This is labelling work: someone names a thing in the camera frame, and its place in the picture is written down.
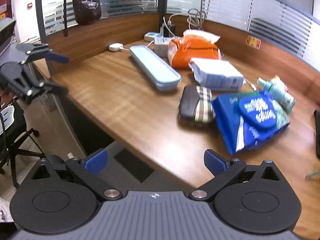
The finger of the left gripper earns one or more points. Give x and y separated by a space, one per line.
59 58
53 88

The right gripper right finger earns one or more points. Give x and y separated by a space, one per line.
225 172

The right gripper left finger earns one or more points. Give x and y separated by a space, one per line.
85 171

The blue wet wipes pack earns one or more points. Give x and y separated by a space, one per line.
248 120

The black floor lamp pole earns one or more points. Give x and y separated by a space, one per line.
65 18

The black office chair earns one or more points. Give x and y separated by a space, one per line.
14 135

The dark plant pot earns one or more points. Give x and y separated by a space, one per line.
86 12

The white power adapter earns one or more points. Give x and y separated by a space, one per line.
116 47

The brown plaid pouch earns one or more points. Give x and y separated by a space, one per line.
195 106

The teal spray bottle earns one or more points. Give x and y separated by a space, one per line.
275 88

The white paper package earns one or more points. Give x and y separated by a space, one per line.
217 75

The white small box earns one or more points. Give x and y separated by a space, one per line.
161 46

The light blue long case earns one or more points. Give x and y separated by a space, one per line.
162 75

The orange plastic bag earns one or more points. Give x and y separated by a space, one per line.
193 44

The red yellow sticker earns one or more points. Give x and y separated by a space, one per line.
253 42

